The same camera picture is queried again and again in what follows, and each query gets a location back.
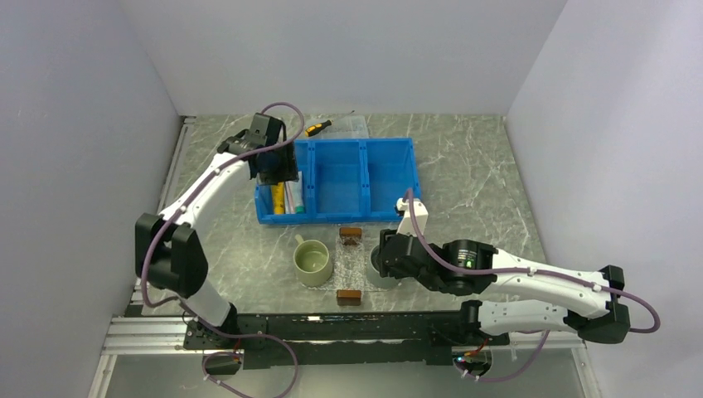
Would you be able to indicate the clear toothbrush holder brown ends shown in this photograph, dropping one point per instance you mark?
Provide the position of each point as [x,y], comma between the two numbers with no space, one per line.
[349,287]

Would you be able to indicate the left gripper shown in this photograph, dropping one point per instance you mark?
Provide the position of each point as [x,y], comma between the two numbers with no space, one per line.
[288,172]

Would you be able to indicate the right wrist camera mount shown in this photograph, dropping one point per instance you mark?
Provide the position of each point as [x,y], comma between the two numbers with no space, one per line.
[414,216]

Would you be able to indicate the clear plastic organizer box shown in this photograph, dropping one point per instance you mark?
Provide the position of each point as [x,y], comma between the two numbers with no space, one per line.
[346,127]

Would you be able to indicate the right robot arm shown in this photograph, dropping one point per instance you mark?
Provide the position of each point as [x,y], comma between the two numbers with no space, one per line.
[504,293]

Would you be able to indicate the yellow toothpaste tube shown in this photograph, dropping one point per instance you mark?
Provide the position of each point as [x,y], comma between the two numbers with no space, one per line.
[278,198]

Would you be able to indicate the light green ceramic mug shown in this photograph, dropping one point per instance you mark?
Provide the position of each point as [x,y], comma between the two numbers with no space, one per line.
[311,261]

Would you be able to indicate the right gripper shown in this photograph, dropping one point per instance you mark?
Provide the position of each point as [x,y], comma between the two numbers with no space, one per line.
[385,269]

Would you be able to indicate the grey ceramic mug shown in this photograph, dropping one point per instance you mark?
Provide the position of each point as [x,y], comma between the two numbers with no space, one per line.
[373,275]

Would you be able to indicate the yellow black screwdriver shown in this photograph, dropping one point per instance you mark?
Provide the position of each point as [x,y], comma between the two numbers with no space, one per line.
[315,129]

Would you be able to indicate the white teal toothpaste tube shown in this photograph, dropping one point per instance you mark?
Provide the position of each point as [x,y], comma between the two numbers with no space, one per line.
[294,192]

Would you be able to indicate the blue three-compartment plastic bin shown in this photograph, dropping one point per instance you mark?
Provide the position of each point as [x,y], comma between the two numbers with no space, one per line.
[347,181]

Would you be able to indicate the aluminium side rail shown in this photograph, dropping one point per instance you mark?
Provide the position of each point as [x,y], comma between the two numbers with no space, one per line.
[131,335]

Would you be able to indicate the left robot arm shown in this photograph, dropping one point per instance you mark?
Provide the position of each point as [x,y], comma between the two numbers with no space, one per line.
[168,251]

